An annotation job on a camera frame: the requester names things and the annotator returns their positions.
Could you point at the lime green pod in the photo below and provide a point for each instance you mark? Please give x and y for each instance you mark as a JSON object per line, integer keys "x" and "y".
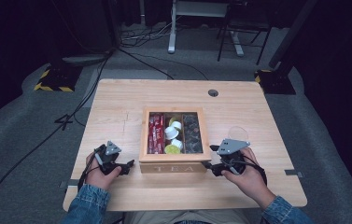
{"x": 172, "y": 149}
{"x": 173, "y": 119}

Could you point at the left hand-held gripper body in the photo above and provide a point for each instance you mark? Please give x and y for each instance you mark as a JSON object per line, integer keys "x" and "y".
{"x": 109, "y": 155}

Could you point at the pile of dark tea bags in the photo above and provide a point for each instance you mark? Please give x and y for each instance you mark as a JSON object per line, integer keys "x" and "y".
{"x": 192, "y": 133}

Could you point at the white desk frame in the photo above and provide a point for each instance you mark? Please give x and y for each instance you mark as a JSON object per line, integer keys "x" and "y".
{"x": 172, "y": 34}

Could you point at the person's left hand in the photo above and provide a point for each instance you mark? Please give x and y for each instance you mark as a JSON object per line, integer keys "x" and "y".
{"x": 97, "y": 177}

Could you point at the black metal chair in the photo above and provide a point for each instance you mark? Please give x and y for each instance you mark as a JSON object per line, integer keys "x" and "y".
{"x": 245, "y": 21}

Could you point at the person's beige pants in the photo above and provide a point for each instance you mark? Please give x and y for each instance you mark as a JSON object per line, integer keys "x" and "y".
{"x": 192, "y": 217}

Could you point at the black yellow striped stand base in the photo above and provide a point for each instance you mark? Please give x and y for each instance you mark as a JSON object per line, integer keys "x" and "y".
{"x": 57, "y": 77}
{"x": 276, "y": 81}

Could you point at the grey tape strip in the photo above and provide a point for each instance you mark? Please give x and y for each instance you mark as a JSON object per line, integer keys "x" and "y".
{"x": 68, "y": 183}

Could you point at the row of red packets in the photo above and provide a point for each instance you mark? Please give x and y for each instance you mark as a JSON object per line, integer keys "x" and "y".
{"x": 156, "y": 133}

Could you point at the black slanted stand pole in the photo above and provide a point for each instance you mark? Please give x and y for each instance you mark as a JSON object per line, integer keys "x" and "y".
{"x": 292, "y": 34}

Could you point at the person's right hand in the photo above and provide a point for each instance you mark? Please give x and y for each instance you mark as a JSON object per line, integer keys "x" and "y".
{"x": 253, "y": 183}

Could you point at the white creamer pod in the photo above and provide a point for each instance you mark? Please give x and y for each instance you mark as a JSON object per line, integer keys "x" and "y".
{"x": 177, "y": 143}
{"x": 176, "y": 125}
{"x": 171, "y": 132}

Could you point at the wooden tea box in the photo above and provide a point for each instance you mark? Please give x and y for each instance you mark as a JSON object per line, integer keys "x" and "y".
{"x": 173, "y": 160}

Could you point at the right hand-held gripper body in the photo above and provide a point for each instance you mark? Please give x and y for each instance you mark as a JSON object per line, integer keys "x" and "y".
{"x": 231, "y": 147}

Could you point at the dark stand with grey foot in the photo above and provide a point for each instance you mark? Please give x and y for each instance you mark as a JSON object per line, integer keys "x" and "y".
{"x": 86, "y": 57}

